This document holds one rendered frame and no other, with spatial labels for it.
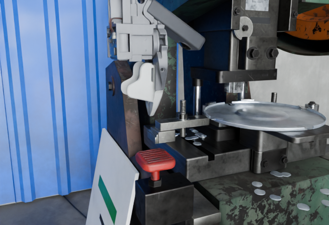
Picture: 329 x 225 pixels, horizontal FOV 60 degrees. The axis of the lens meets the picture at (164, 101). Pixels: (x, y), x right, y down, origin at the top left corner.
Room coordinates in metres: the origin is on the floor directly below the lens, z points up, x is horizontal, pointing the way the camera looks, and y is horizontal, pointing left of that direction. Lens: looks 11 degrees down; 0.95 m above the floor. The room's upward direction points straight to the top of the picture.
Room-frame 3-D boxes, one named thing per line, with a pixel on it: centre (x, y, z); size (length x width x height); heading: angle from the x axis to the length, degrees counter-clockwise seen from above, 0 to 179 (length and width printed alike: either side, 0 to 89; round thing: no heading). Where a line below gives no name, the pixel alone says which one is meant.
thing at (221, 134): (0.83, -0.20, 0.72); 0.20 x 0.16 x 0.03; 113
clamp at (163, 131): (0.76, -0.04, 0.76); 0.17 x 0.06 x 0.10; 113
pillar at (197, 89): (0.85, -0.10, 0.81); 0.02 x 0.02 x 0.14
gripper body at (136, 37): (0.47, 0.04, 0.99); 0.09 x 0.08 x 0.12; 113
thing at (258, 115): (0.71, -0.25, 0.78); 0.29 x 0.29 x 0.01
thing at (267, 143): (0.66, -0.27, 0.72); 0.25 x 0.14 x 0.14; 23
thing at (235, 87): (0.81, -0.20, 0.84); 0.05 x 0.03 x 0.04; 113
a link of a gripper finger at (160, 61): (0.46, 0.01, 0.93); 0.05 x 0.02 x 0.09; 23
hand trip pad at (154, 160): (0.48, 0.02, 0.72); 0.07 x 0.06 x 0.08; 23
